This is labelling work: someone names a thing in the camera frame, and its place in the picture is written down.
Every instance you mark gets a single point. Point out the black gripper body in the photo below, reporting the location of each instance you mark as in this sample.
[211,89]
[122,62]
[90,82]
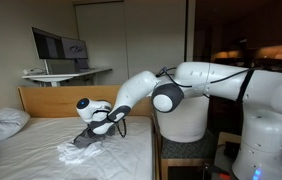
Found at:
[110,131]

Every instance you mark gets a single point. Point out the gray cloth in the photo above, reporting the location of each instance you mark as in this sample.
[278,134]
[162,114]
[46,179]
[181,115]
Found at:
[84,140]

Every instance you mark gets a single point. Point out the white cloth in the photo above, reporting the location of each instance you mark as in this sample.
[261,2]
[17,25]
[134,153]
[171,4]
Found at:
[79,153]

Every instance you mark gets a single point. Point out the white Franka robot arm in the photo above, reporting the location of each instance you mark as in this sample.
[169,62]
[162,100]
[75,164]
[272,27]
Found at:
[214,80]

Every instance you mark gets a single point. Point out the white woven basket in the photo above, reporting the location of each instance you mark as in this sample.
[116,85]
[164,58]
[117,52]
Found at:
[184,123]

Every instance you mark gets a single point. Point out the laptop on stand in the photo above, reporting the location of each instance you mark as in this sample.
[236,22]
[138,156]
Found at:
[82,65]

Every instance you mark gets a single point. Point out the white desk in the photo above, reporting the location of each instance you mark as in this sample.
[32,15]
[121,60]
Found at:
[64,75]

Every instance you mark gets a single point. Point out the wooden chair with green seat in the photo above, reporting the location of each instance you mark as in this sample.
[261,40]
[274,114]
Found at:
[184,150]

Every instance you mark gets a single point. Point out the gray box on desk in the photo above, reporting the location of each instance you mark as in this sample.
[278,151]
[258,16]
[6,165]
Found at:
[61,66]

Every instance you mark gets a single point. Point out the monitor showing dark sketch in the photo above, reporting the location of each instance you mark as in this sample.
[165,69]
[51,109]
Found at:
[75,49]

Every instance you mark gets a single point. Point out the white bed sheet mattress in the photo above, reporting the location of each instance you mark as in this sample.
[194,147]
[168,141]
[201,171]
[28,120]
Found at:
[24,156]

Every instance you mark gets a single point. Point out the small white desk item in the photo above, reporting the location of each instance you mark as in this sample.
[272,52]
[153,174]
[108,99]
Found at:
[32,71]

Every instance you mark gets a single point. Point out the dark monitor with gray window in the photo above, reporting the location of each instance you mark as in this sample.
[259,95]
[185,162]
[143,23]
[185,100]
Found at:
[46,45]

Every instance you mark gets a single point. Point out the white pillow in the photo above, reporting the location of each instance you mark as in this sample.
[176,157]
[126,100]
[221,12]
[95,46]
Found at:
[1,125]

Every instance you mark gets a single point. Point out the small tan side table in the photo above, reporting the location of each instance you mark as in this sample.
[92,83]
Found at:
[229,136]

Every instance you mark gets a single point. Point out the red emergency stop button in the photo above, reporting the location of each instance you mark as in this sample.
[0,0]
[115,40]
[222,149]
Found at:
[222,175]

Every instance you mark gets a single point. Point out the black device box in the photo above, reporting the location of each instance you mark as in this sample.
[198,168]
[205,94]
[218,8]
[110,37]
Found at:
[231,150]

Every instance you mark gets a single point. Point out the wooden bed frame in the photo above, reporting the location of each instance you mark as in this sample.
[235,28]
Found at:
[54,100]

